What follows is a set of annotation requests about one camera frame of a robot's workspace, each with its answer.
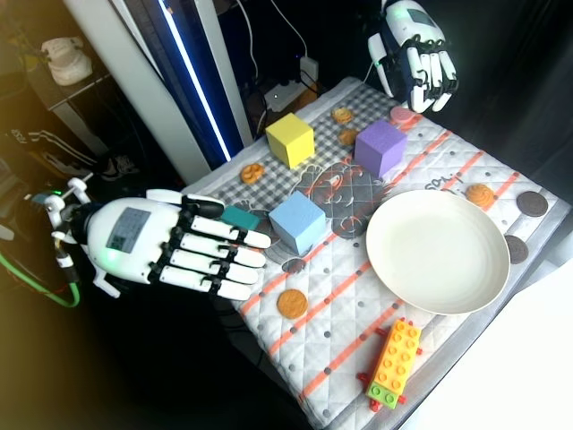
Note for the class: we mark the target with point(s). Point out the teal block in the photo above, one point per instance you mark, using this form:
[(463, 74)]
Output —
[(239, 219)]

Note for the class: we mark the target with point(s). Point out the yellow foam cube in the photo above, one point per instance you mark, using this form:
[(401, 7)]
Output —
[(290, 140)]

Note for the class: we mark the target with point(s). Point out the swirl butter cookie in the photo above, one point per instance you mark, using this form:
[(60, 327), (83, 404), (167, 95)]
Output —
[(480, 195)]

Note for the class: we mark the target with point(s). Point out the pink macaron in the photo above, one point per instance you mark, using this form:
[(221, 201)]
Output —
[(401, 116)]

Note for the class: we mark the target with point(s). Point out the blue light strip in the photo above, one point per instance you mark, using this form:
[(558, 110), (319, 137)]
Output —
[(197, 80)]

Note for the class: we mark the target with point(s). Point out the black and white bag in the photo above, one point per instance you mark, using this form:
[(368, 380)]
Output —
[(49, 150)]

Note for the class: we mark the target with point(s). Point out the pretzel-shaped cookie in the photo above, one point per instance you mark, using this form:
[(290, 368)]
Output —
[(252, 174)]

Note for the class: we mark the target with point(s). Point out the metal shelf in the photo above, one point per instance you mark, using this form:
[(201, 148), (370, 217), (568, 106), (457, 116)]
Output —
[(78, 100)]

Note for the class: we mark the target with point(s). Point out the dark chocolate sandwich cookie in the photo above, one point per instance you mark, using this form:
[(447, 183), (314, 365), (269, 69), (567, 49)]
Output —
[(517, 250), (532, 203)]

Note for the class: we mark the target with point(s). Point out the purple foam cube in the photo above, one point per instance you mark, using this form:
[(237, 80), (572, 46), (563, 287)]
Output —
[(380, 148)]

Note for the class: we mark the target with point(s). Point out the orange toy brick vehicle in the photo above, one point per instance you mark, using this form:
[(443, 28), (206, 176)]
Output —
[(396, 363)]

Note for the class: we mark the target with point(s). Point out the white shoes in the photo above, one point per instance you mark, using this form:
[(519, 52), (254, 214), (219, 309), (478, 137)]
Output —
[(67, 60)]

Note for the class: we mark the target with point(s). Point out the white power strip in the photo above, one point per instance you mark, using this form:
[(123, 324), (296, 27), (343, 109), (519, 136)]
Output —
[(284, 96)]

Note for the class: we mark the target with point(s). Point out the black and white sneaker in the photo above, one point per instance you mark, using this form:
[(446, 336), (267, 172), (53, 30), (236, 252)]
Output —
[(118, 165)]

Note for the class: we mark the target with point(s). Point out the flower-shaped butter cookie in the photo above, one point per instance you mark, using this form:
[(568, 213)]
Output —
[(348, 136)]

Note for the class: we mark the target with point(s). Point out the white plug adapter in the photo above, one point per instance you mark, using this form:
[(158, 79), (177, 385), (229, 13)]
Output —
[(309, 68)]

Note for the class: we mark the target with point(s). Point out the white column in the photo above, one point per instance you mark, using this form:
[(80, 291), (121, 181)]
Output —
[(134, 80)]

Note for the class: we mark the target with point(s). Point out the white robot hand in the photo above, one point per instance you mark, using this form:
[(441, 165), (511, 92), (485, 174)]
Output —
[(121, 233), (412, 20)]

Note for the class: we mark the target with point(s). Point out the round flat biscuit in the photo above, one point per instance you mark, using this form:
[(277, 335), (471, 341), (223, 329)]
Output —
[(292, 303)]

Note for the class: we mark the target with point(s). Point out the white round plate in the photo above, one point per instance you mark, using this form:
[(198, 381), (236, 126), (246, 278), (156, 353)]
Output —
[(436, 251)]

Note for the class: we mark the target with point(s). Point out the blue foam cube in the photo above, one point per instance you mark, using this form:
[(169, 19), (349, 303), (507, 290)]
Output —
[(297, 224)]

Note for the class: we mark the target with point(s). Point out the grey quilt with bear print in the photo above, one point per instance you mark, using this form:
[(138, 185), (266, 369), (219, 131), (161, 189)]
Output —
[(340, 286)]

